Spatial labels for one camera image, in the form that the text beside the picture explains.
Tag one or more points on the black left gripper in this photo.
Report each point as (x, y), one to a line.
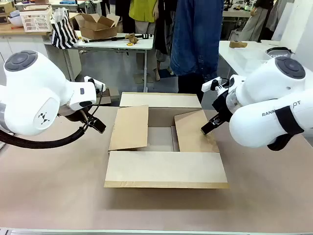
(75, 115)

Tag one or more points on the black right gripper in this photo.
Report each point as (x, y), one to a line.
(221, 107)

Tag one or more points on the large brown cardboard box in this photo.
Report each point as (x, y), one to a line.
(166, 169)

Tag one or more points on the brown packing tape roll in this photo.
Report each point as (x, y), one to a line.
(237, 44)

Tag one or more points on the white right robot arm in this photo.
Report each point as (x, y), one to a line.
(264, 80)

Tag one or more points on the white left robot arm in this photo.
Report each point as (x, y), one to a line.
(29, 98)

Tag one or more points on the person's left denim forearm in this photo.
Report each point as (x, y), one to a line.
(210, 61)

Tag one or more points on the small open cardboard box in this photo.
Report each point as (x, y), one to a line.
(97, 30)

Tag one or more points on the cardboard box on shelf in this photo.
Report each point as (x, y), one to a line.
(7, 6)

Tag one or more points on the cardboard piece on floor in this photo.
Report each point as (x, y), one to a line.
(111, 95)

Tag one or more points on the white side table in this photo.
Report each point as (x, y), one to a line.
(242, 58)

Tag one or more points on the white table with grey leg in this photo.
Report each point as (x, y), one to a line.
(115, 45)

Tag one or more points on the long black pole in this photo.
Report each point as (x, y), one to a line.
(107, 39)

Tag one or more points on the small yellow tape roll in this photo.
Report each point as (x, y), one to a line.
(129, 44)

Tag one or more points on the person in denim jacket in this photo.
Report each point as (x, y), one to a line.
(195, 36)

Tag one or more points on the crumpled brown paper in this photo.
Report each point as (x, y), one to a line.
(131, 38)

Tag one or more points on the black white striped bag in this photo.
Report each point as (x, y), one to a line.
(63, 31)

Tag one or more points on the black white campus container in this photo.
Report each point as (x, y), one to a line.
(280, 52)

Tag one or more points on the black hanging garment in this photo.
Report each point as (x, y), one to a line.
(165, 24)

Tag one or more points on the white cabinet with wooden top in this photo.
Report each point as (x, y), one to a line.
(19, 41)

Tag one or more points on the person in beige clothes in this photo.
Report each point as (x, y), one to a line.
(256, 22)

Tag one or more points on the mannequin with yellow vest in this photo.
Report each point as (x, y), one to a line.
(144, 14)

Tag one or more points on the white plastic lattice basket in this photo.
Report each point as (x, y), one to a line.
(36, 20)

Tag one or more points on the white foam board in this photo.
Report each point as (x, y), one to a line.
(300, 24)

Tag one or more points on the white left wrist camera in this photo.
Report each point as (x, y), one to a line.
(94, 83)

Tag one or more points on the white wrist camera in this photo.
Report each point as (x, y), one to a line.
(94, 83)
(211, 84)

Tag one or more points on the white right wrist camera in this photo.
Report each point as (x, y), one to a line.
(211, 84)

